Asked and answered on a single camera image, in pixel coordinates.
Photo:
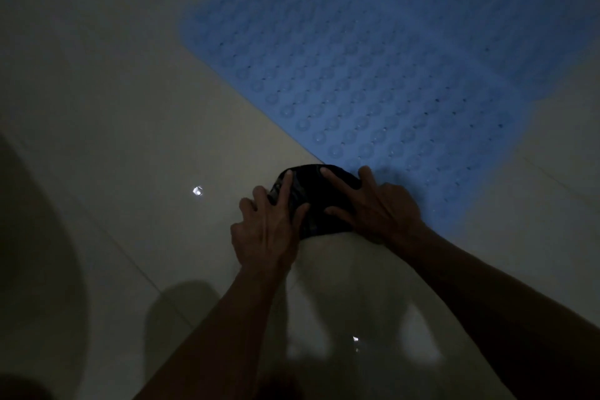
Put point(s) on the person's left little finger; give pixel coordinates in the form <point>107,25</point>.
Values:
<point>236,231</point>

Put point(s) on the person's left middle finger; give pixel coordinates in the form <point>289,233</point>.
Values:
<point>262,200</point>

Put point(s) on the blue rubber bath mat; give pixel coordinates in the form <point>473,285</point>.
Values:
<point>398,62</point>

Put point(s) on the person's left forearm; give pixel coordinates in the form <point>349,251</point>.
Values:
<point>225,338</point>

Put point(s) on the black cloth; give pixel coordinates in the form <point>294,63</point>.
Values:
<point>316,198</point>

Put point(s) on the person's right hand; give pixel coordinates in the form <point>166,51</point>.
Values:
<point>384,212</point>

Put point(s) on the person's right forearm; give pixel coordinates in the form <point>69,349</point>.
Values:
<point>506,310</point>

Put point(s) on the person's left hand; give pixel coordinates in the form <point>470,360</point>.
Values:
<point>267,238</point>

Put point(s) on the person's right middle finger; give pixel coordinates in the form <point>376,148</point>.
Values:
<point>366,176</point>

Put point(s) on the person's left thumb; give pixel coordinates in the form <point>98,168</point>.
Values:
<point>302,217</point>

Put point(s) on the person's right thumb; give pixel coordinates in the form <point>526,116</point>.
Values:
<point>338,214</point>

